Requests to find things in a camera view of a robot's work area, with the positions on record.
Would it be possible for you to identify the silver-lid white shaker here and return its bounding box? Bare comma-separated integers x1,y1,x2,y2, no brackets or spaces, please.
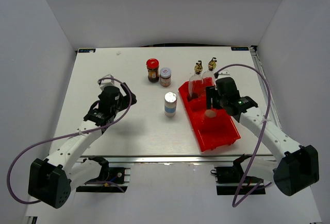
204,109,217,118

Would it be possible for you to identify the clear glass bottle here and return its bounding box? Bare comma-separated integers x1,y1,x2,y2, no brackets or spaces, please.
202,57,217,87

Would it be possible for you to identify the dark-sauce glass bottle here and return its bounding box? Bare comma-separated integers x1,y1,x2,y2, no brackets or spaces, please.
188,60,203,99

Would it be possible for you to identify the blue-label spice shaker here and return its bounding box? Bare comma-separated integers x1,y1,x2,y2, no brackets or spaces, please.
164,92,177,117

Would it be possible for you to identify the red-lid sauce jar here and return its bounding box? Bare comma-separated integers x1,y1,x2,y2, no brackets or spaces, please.
146,58,159,82

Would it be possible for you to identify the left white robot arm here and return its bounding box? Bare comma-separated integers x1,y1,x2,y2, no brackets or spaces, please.
28,77,137,209

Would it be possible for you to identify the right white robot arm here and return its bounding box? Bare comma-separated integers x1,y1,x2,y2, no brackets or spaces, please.
206,77,319,196

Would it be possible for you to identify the red plastic divided tray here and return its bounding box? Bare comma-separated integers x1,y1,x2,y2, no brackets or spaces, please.
178,81,241,152

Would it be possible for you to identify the black logo sticker right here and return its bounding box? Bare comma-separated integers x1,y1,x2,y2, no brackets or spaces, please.
231,46,250,51

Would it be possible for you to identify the black logo sticker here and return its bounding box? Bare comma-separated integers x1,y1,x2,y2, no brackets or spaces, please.
231,46,250,51
78,48,96,53

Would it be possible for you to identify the white-lid chili jar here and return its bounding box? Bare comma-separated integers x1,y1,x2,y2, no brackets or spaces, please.
159,67,172,87

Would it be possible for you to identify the black logo sticker left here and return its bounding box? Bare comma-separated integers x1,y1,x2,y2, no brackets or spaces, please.
78,48,96,53

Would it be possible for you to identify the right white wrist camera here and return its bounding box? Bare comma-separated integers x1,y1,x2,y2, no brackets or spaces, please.
214,70,230,80

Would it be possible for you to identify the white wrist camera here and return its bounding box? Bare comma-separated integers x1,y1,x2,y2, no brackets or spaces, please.
214,70,230,80
97,74,115,91

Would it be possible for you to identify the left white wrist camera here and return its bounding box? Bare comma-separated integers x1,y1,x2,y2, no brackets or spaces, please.
97,74,115,91

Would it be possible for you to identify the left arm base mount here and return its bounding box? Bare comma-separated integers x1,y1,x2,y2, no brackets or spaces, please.
76,163,131,193

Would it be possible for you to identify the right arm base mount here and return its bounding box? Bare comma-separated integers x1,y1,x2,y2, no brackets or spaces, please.
210,154,266,196

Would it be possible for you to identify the aluminium table frame rail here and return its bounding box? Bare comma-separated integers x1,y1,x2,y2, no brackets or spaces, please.
24,45,293,224

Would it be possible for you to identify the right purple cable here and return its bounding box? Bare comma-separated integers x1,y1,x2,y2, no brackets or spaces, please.
213,63,273,208

